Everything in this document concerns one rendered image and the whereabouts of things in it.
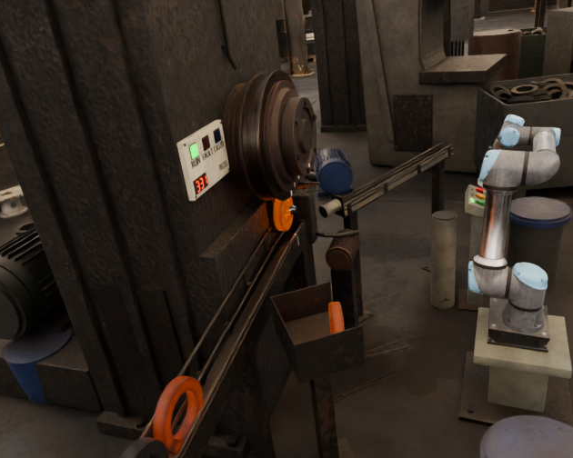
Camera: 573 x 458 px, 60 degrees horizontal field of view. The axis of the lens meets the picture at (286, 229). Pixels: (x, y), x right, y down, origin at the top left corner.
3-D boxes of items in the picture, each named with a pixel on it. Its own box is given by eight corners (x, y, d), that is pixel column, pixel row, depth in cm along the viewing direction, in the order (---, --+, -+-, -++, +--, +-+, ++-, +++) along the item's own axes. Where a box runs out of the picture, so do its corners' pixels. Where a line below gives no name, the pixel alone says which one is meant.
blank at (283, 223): (285, 232, 203) (292, 233, 201) (271, 229, 188) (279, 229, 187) (286, 194, 204) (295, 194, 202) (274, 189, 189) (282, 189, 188)
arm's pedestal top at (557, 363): (563, 324, 198) (564, 316, 196) (570, 379, 172) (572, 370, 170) (477, 313, 211) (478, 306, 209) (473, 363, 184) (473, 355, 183)
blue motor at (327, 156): (318, 203, 407) (315, 163, 392) (313, 179, 458) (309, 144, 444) (356, 198, 406) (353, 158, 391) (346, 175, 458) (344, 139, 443)
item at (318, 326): (317, 514, 166) (294, 345, 135) (295, 453, 189) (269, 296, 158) (373, 494, 170) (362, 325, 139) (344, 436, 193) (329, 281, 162)
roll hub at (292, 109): (300, 89, 185) (308, 159, 197) (276, 108, 162) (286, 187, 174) (315, 88, 183) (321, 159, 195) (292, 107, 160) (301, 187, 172)
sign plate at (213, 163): (188, 201, 149) (175, 143, 141) (225, 171, 171) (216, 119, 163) (196, 201, 148) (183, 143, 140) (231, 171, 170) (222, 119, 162)
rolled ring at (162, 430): (204, 433, 135) (193, 430, 136) (204, 367, 133) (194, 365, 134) (163, 468, 117) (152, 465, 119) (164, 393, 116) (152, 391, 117)
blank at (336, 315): (330, 306, 140) (342, 304, 140) (326, 299, 155) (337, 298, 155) (336, 361, 140) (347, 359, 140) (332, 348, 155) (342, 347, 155)
